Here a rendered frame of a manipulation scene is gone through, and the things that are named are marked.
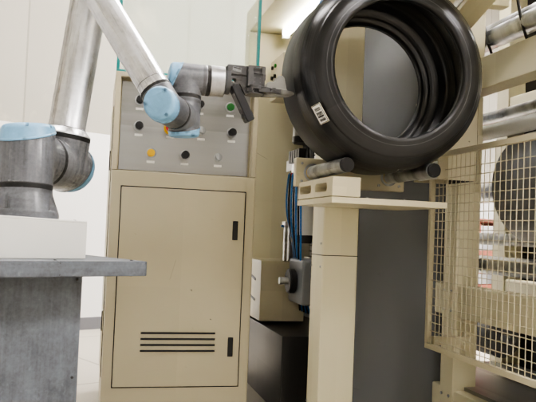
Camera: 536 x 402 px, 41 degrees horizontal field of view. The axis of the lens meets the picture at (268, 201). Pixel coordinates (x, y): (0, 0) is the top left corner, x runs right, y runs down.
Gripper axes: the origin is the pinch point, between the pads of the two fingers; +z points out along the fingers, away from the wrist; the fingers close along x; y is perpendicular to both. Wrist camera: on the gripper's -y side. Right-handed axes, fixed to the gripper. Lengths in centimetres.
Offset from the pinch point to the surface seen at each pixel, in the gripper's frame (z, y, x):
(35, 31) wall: -97, 76, 263
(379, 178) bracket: 41, -21, 26
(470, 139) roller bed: 73, -5, 21
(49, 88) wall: -87, 42, 268
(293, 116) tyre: 3.5, -5.2, 6.8
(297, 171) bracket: 10.7, -20.4, 25.7
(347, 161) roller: 16.1, -19.5, -8.8
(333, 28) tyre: 8.5, 18.2, -12.4
